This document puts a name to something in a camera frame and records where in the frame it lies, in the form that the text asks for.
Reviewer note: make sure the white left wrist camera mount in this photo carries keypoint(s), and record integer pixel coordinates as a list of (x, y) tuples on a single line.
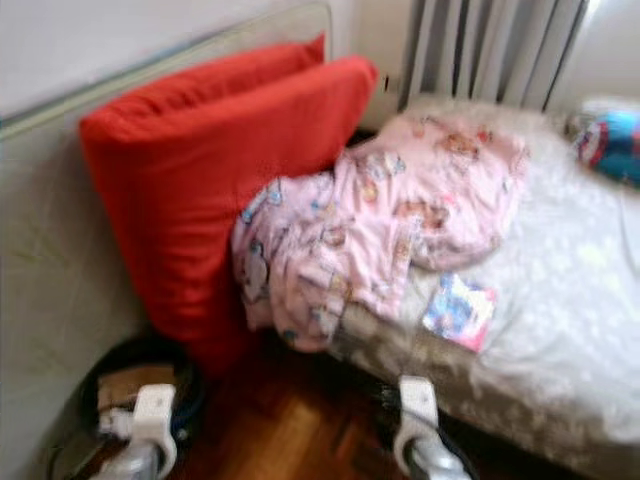
[(154, 418)]

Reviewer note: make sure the brown cardboard piece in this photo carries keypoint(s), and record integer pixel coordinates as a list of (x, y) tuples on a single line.
[(135, 385)]

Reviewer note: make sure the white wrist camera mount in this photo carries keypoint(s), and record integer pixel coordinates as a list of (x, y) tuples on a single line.
[(418, 405), (154, 418)]

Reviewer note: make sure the bed with grey floral sheet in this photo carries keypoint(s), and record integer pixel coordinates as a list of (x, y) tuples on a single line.
[(560, 320)]

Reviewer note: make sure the star striped bolster pillow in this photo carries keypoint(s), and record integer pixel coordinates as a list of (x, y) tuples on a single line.
[(615, 148)]

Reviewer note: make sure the grey pleated curtain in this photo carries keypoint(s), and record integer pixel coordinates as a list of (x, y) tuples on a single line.
[(495, 48)]

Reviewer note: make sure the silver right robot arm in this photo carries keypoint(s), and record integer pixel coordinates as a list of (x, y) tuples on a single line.
[(432, 460)]

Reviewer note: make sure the white crumpled tissue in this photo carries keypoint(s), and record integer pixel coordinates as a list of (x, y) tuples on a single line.
[(117, 423)]

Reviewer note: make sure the red fabric cushion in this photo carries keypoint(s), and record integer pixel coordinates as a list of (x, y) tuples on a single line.
[(190, 200), (230, 75)]

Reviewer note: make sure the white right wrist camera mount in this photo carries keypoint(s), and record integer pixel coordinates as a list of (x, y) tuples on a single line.
[(418, 405)]

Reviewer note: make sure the pink cartoon print blanket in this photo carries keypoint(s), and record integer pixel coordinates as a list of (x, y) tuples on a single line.
[(380, 215)]

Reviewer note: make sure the black waste bin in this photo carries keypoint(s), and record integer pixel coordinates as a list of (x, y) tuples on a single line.
[(80, 390)]

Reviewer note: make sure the pale quilted spare mattress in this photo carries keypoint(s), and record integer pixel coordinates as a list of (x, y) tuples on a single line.
[(50, 250)]

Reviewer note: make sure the colourful comic book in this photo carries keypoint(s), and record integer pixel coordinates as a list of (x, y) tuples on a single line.
[(460, 312)]

